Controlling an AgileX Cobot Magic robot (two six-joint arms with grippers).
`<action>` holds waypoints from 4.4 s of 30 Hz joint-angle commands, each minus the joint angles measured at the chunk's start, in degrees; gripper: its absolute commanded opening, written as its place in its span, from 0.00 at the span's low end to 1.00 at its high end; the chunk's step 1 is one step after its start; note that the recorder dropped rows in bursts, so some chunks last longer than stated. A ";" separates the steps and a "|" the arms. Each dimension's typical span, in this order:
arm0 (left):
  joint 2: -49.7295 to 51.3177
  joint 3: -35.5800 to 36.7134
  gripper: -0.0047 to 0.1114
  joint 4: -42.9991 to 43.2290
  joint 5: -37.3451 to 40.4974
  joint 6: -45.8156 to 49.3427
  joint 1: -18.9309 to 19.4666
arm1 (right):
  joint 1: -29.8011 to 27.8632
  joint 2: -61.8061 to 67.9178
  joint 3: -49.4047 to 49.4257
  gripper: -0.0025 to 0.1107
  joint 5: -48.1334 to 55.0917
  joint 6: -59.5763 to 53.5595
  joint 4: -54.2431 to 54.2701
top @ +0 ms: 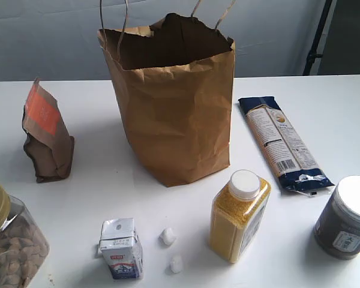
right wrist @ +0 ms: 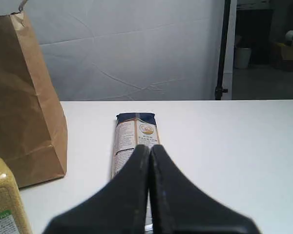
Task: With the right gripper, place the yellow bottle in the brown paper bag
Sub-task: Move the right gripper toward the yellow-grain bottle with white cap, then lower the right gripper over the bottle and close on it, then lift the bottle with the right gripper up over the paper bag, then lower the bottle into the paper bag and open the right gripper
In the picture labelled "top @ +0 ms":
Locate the yellow grain bottle white cap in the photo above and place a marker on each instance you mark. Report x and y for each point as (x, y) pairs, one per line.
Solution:
(236, 213)

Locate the large brown paper bag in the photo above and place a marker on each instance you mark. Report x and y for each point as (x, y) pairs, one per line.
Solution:
(173, 82)

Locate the upper white crumpled paper ball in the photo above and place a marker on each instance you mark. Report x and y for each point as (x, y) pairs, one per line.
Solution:
(168, 236)

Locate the white crumpled paper ball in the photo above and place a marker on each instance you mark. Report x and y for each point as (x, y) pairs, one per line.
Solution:
(176, 264)
(168, 236)

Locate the small white milk carton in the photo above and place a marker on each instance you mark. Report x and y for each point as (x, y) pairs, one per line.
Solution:
(121, 248)

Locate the lower white crumpled paper ball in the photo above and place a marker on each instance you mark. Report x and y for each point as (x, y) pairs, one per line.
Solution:
(176, 264)

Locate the blue pasta package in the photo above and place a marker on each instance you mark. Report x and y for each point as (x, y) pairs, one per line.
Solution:
(289, 158)

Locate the brown pouch with orange label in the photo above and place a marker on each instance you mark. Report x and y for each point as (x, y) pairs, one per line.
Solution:
(48, 143)

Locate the black stand pole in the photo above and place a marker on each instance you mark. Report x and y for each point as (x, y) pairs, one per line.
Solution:
(313, 54)

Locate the dark jar with white lid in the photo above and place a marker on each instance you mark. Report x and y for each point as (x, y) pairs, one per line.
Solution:
(337, 230)

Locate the clear nut jar gold lid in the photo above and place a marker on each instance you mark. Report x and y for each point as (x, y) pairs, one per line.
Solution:
(23, 247)

